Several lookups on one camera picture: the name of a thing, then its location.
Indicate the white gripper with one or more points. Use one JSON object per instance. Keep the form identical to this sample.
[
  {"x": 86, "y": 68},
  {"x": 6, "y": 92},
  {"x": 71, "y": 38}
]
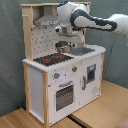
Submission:
[{"x": 66, "y": 34}]

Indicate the small metal pot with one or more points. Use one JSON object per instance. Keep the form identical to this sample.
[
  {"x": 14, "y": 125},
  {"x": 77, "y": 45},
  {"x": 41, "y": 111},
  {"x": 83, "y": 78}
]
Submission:
[{"x": 63, "y": 47}]

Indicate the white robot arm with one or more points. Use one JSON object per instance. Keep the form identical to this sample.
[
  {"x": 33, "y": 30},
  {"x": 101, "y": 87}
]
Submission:
[{"x": 73, "y": 18}]

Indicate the wooden toy kitchen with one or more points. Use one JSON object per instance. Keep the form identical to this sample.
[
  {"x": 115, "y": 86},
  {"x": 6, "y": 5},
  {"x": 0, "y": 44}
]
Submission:
[{"x": 42, "y": 82}]

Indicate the grey toy sink basin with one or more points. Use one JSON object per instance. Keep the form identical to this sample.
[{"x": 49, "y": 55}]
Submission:
[{"x": 79, "y": 51}]

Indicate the grey toy range hood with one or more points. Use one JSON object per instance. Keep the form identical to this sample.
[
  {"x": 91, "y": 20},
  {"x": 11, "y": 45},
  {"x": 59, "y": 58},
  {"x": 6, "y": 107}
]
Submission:
[{"x": 49, "y": 17}]

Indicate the black toy stovetop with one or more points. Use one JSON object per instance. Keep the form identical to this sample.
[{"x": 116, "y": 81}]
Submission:
[{"x": 52, "y": 59}]

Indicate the toy oven door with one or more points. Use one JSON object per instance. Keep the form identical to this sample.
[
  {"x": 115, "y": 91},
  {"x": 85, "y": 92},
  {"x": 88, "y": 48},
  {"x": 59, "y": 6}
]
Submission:
[{"x": 64, "y": 97}]

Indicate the grey fabric backdrop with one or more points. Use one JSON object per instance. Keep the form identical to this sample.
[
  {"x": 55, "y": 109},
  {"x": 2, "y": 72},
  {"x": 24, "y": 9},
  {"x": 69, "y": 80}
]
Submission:
[{"x": 12, "y": 48}]

